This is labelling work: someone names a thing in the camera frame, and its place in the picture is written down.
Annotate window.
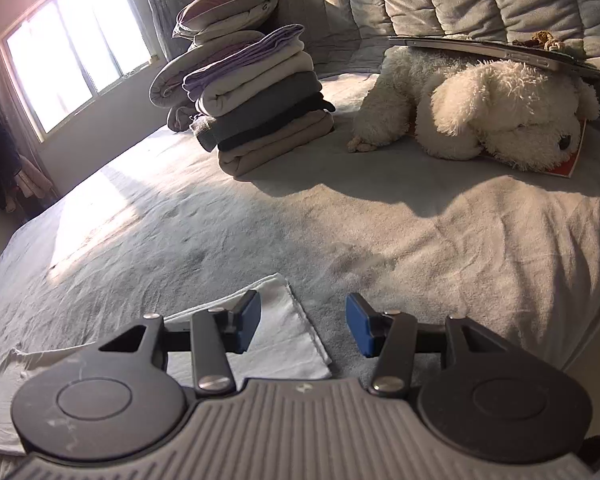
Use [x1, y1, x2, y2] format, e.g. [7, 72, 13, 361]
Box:
[0, 0, 153, 134]

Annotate grey bed sheet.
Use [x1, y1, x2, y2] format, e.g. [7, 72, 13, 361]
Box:
[0, 67, 600, 480]

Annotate pink grey pillow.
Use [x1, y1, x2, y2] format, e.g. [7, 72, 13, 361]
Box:
[172, 0, 283, 38]

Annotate grey laptop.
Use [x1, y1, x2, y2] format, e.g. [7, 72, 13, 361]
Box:
[387, 35, 600, 78]

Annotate folded grey pink duvet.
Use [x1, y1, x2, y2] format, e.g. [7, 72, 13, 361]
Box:
[149, 30, 266, 133]

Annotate pale curtain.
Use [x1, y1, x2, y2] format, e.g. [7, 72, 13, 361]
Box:
[0, 15, 61, 221]

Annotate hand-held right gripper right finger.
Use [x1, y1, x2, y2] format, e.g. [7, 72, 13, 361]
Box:
[346, 293, 511, 396]

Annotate folded black garment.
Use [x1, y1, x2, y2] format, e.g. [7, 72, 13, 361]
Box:
[217, 92, 337, 152]

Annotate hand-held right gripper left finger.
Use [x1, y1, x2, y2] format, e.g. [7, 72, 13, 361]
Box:
[98, 290, 262, 396]

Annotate white plush dog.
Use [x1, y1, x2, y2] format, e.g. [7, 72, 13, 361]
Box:
[347, 35, 600, 172]

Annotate brown keychain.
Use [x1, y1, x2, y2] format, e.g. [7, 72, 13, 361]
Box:
[512, 30, 586, 58]

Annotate folded grey sweater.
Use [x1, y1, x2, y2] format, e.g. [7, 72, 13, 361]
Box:
[190, 70, 323, 153]

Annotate white garment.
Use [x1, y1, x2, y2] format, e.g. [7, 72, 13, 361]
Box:
[0, 272, 333, 456]

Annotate pink hanging clothes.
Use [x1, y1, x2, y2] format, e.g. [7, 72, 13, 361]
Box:
[12, 152, 56, 201]

